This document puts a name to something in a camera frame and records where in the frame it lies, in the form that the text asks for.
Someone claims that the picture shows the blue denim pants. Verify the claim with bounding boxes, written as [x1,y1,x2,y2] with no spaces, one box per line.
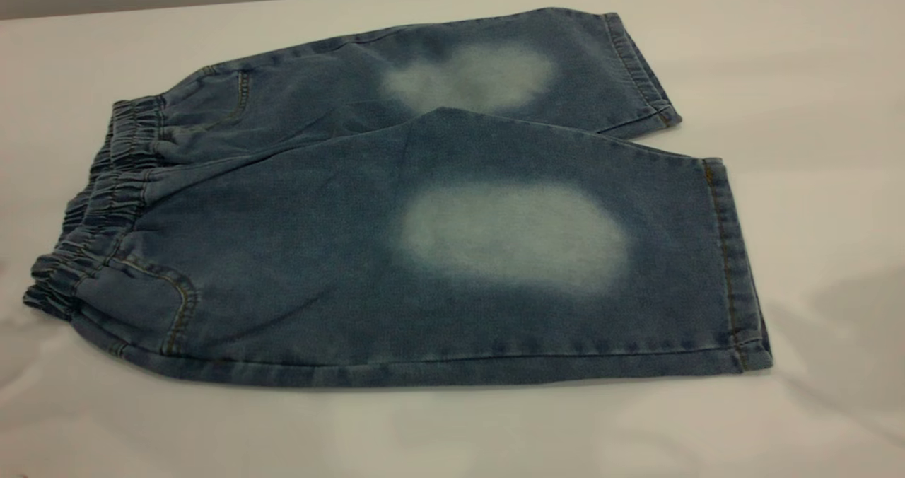
[23,8,773,388]

